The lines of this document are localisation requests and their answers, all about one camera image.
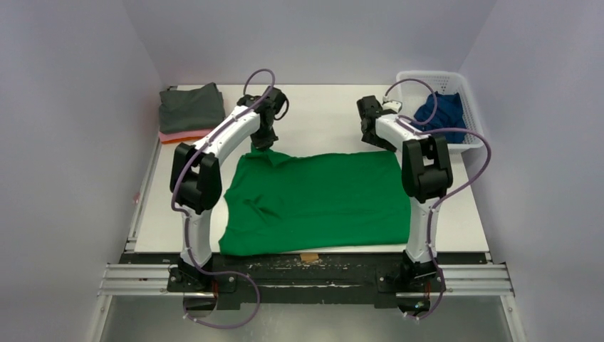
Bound green t-shirt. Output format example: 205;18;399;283
219;150;411;257

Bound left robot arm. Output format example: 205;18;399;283
170;87;289;291

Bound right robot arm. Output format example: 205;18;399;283
356;95;453;290

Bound dark grey folded t-shirt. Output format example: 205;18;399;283
159;83;226;134

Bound white plastic basket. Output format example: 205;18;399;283
388;71;484;135

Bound orange folded t-shirt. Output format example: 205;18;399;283
160;136;202;145

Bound blue crumpled t-shirt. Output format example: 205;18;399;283
413;92;467;130

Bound pink folded t-shirt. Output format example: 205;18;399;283
158;129;212;139

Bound brown tape piece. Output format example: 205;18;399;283
300;253;320;264

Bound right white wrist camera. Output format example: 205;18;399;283
382;97;403;114

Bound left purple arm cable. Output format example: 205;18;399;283
170;68;276;275

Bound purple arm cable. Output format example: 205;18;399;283
170;68;276;275
384;78;493;275

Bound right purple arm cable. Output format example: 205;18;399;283
384;78;493;275

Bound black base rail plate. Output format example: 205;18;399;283
118;253;488;313

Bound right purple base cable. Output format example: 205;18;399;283
402;266;447;321

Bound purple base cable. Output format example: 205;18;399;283
182;271;261;330
402;266;447;321

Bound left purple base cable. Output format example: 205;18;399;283
182;271;261;330

